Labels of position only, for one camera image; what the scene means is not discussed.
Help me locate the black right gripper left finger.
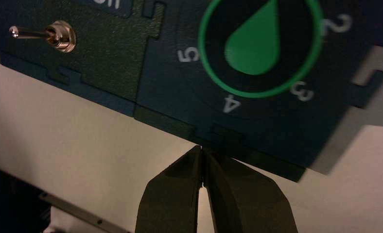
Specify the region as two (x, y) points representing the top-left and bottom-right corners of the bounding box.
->
(135, 145), (202, 233)

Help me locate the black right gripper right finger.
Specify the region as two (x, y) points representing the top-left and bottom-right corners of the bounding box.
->
(202, 148), (299, 233)

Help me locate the dark blue green panel box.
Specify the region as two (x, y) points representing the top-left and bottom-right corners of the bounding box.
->
(0, 0), (383, 183)

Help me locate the green teardrop dial knob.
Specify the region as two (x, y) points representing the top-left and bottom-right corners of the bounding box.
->
(198, 0), (324, 99)

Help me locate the grey metal rail strip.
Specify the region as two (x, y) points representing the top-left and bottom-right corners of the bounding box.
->
(38, 192), (131, 233)

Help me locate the brass toggle switch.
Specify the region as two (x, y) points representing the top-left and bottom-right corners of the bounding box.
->
(9, 20), (77, 54)

